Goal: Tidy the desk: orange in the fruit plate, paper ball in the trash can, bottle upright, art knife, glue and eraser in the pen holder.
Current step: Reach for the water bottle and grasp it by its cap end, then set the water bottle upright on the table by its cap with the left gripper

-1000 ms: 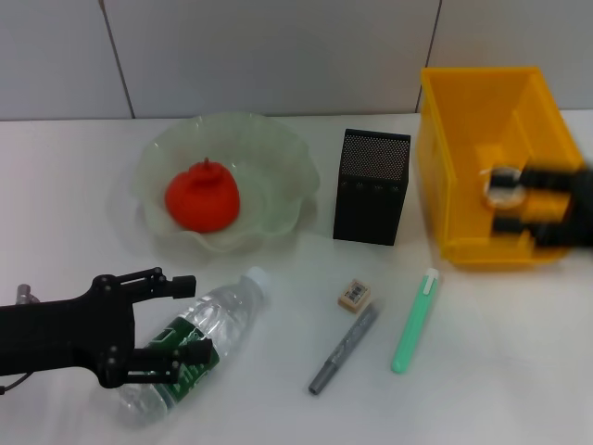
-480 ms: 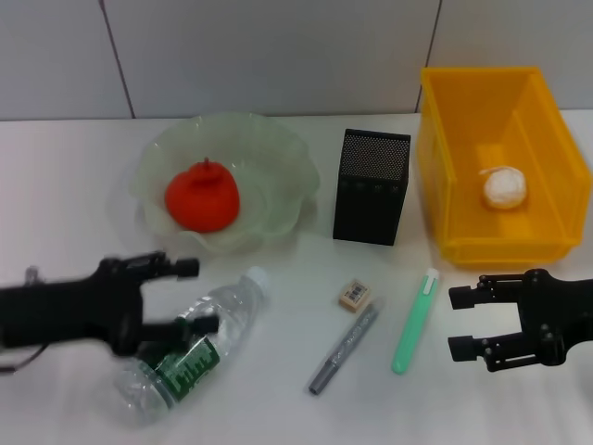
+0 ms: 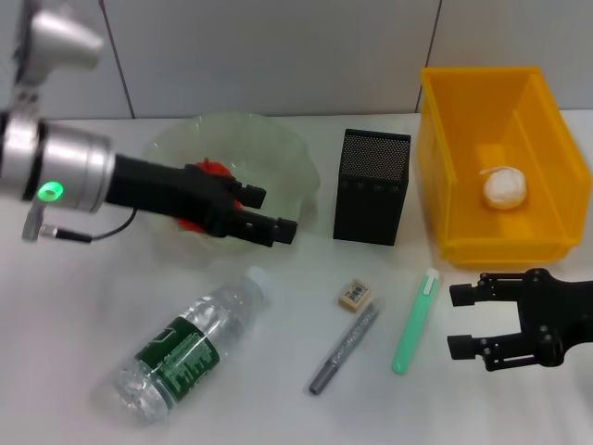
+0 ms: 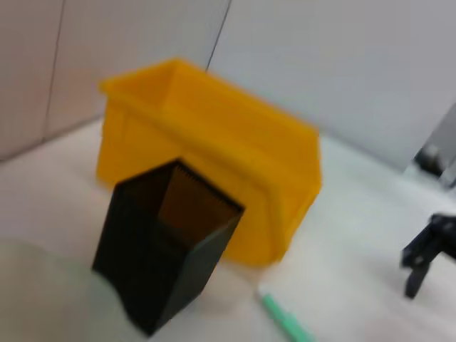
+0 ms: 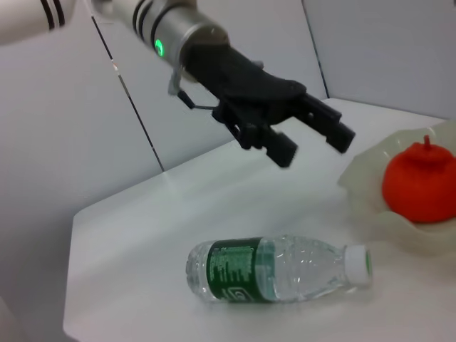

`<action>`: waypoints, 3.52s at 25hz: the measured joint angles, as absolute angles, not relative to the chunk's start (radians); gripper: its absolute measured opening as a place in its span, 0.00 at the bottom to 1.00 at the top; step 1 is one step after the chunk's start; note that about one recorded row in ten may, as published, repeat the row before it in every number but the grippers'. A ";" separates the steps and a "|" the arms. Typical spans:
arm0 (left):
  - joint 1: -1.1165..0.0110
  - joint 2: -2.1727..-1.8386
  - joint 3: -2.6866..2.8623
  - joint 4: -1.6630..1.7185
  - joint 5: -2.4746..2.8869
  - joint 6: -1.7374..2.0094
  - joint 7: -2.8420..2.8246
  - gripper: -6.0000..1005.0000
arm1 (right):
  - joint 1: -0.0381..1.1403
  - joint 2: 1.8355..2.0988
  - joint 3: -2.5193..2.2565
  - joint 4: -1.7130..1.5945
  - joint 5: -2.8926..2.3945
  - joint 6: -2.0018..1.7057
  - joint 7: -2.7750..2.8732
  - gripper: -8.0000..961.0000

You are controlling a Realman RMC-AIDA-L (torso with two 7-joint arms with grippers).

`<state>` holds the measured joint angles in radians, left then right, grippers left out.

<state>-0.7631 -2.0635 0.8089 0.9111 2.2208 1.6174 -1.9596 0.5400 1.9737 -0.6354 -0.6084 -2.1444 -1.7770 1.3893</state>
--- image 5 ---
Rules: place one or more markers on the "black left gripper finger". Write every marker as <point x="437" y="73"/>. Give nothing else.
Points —
<point x="256" y="132"/>
<point x="320" y="119"/>

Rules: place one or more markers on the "pale green glass fruit plate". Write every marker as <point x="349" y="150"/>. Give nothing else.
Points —
<point x="367" y="199"/>

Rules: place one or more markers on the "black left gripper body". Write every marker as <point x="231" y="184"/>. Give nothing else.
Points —
<point x="242" y="78"/>

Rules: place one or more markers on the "clear water bottle green label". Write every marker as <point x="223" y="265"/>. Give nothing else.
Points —
<point x="249" y="270"/>

